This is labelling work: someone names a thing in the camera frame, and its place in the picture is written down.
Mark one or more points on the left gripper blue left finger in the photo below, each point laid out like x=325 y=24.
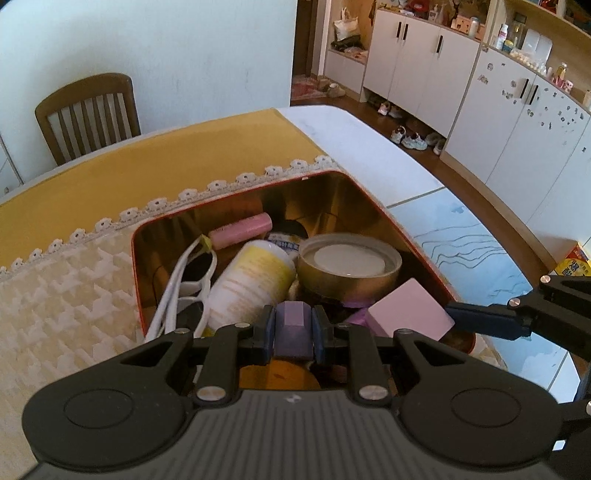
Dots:
x=223 y=355

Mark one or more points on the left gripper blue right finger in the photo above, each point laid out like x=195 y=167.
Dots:
x=328 y=334

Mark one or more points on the purple small block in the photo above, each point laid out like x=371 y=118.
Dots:
x=292 y=333

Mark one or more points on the orange fruit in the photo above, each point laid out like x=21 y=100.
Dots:
x=277 y=375

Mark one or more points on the white frame sunglasses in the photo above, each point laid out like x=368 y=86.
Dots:
x=179 y=294

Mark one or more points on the round gold tin mirror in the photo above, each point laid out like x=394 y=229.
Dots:
x=349 y=268

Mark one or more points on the white yellow lotion bottle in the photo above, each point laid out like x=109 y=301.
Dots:
x=260 y=274

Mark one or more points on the pink rectangular block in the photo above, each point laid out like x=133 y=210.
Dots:
x=409 y=306

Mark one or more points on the red metal tin box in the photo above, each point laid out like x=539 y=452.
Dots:
x=326 y=203

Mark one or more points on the pink cylinder tube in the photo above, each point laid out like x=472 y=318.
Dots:
x=240 y=231

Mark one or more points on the purple spiky plush toy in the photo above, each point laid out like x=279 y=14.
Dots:
x=360 y=315

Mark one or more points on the quilted beige table mat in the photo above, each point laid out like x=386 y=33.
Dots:
x=75 y=306

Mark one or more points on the yellow table cloth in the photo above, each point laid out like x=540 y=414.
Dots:
x=92 y=193

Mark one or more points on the white sneakers pair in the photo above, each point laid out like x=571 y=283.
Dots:
x=413 y=142

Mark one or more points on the beige slippers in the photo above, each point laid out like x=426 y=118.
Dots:
x=331 y=89

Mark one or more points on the red patterned door rug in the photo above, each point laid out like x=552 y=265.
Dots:
x=307 y=88

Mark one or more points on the brown wooden chair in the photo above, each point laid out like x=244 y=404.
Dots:
x=88 y=115

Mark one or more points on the white drawer cabinet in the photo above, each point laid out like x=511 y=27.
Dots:
x=10 y=179

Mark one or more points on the white tote bag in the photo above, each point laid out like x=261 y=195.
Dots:
x=346 y=26

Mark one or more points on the white wall cabinets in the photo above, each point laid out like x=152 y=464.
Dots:
x=519 y=139

